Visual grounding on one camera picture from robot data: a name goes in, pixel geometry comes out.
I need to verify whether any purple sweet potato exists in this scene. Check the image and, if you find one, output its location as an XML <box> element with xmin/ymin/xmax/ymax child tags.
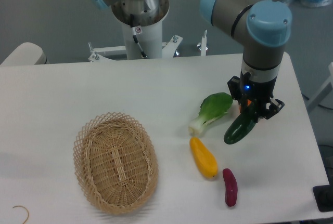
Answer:
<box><xmin>222</xmin><ymin>168</ymin><xmax>238</xmax><ymax>207</ymax></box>

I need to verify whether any dark green cucumber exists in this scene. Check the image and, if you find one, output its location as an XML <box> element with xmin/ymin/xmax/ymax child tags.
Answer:
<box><xmin>224</xmin><ymin>103</ymin><xmax>256</xmax><ymax>144</ymax></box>

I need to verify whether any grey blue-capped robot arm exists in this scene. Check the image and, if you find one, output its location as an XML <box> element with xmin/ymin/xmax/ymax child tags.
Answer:
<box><xmin>91</xmin><ymin>0</ymin><xmax>292</xmax><ymax>120</ymax></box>

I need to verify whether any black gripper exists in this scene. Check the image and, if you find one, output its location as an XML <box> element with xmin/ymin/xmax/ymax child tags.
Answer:
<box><xmin>227</xmin><ymin>68</ymin><xmax>284</xmax><ymax>119</ymax></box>

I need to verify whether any oval wicker basket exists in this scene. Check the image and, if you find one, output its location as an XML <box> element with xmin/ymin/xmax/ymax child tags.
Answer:
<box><xmin>73</xmin><ymin>112</ymin><xmax>159</xmax><ymax>215</ymax></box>

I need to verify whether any black device at edge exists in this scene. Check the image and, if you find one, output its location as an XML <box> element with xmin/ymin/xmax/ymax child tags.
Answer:
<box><xmin>313</xmin><ymin>185</ymin><xmax>332</xmax><ymax>213</ymax></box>

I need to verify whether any white chair back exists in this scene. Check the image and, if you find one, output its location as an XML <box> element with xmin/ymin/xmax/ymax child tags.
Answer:
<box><xmin>1</xmin><ymin>42</ymin><xmax>49</xmax><ymax>67</ymax></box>

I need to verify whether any white frame at right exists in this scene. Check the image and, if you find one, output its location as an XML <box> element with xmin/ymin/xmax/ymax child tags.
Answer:
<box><xmin>305</xmin><ymin>63</ymin><xmax>332</xmax><ymax>113</ymax></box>

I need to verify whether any black pedestal cable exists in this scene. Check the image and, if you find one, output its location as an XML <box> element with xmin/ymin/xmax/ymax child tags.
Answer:
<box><xmin>129</xmin><ymin>13</ymin><xmax>148</xmax><ymax>59</ymax></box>

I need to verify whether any tan rubber band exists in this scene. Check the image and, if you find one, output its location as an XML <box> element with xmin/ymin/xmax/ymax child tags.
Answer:
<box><xmin>12</xmin><ymin>205</ymin><xmax>30</xmax><ymax>222</ymax></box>

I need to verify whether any yellow squash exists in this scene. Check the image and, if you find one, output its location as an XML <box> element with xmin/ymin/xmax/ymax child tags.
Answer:
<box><xmin>189</xmin><ymin>137</ymin><xmax>218</xmax><ymax>179</ymax></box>

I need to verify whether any green bok choy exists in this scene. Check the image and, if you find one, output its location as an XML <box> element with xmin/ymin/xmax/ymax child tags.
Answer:
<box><xmin>188</xmin><ymin>92</ymin><xmax>233</xmax><ymax>136</ymax></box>

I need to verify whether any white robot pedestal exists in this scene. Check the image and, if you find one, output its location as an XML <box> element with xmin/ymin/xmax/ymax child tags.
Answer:
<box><xmin>87</xmin><ymin>0</ymin><xmax>210</xmax><ymax>62</ymax></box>

